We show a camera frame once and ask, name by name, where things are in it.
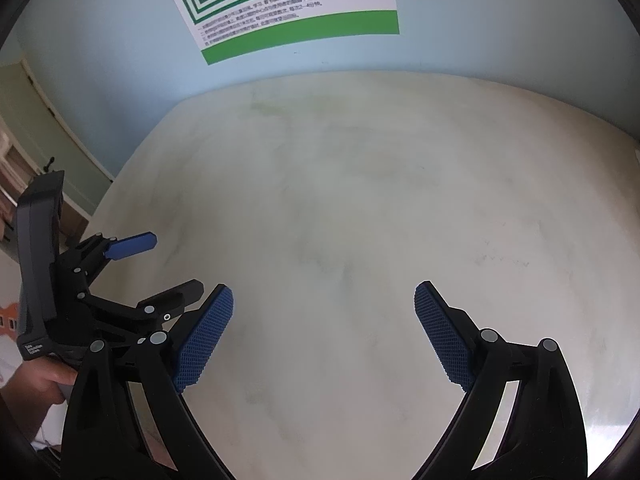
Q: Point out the person's left hand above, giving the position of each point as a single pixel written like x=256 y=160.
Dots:
x=42 y=382

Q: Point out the light green door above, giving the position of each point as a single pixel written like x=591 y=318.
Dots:
x=55 y=150

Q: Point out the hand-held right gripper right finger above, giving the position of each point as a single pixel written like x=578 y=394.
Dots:
x=442 y=340

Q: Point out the green striped wall poster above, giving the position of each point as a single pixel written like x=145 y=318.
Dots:
x=280 y=5

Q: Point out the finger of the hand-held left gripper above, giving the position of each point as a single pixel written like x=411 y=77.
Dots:
x=175 y=300
x=132 y=244

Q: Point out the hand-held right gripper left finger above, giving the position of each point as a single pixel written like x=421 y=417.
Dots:
x=205 y=340

